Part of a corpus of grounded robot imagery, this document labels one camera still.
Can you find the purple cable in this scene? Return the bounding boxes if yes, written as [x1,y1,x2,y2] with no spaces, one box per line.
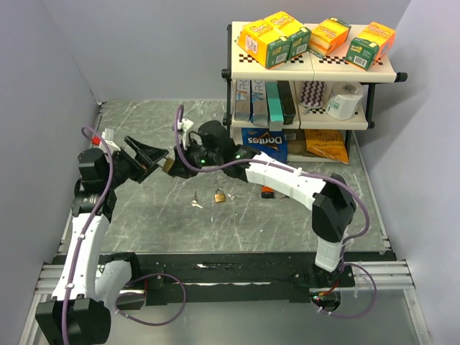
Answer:
[60,125,188,345]
[173,104,378,318]

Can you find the beige three tier shelf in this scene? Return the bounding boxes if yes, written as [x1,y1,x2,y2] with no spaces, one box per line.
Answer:
[221,22,408,150]

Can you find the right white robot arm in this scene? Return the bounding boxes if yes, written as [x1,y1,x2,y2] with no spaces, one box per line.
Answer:
[168,119,356,286]

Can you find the yellow sponge box left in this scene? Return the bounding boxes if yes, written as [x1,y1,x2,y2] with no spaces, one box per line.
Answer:
[237,19,291,69]

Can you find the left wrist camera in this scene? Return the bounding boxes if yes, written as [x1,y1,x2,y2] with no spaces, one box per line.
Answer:
[91,128,120,154]

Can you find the brown snack bag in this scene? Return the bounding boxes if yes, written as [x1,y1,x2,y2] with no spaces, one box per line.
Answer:
[283,129,308,156]

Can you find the yellow sponge box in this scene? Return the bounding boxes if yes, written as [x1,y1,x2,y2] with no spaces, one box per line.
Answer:
[264,11,311,60]
[237,19,291,69]

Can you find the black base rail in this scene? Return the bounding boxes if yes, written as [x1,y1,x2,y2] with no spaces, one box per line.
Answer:
[52,251,396,307]

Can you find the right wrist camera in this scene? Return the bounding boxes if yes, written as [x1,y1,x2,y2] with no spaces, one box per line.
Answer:
[178,118,194,150]

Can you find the purple zigzag sponge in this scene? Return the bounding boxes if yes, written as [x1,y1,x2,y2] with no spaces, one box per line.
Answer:
[300,81,326,109]

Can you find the teal box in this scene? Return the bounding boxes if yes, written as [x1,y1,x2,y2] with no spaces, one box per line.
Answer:
[265,81,284,132]

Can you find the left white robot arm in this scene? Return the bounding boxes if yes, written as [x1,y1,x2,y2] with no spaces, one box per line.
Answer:
[35,137,169,344]

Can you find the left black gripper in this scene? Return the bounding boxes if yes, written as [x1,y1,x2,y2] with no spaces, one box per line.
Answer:
[103,136,167,189]

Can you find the aluminium frame rail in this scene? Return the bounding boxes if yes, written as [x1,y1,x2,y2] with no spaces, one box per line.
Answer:
[352,260,415,290]

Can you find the toilet paper roll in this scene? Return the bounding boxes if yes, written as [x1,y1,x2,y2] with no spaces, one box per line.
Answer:
[326,82,364,121]

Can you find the orange black padlock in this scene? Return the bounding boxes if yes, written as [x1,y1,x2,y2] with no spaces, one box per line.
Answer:
[261,186,275,198]

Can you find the orange green sponge box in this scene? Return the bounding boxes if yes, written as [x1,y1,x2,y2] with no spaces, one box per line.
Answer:
[345,22,396,71]

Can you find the orange sponge pack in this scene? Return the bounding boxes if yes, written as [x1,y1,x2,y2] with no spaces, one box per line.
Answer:
[308,17,351,57]

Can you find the large padlock silver keys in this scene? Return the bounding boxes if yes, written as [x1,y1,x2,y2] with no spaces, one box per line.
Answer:
[191,192,203,209]

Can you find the small brass padlock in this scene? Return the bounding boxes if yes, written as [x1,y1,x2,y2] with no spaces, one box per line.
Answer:
[214,188,226,203]

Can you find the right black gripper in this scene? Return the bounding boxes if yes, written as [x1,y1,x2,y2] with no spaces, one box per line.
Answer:
[168,137,222,180]

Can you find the yellow honey dijon bag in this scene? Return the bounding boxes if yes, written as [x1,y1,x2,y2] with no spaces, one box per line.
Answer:
[304,129,349,164]

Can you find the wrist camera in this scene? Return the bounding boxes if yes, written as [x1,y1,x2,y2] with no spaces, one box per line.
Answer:
[178,118,194,150]
[91,128,120,154]

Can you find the large brass padlock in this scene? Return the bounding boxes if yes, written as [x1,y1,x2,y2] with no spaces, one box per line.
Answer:
[162,157,175,173]

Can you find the black green box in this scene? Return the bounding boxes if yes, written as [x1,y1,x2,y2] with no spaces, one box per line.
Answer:
[277,80,296,124]

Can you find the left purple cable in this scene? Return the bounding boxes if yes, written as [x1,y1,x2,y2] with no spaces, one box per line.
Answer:
[60,125,188,345]

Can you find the blue Doritos bag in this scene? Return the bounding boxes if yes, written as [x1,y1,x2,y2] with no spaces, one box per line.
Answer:
[241,128,288,163]

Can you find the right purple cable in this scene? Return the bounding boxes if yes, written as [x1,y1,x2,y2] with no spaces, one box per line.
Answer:
[173,104,378,318]

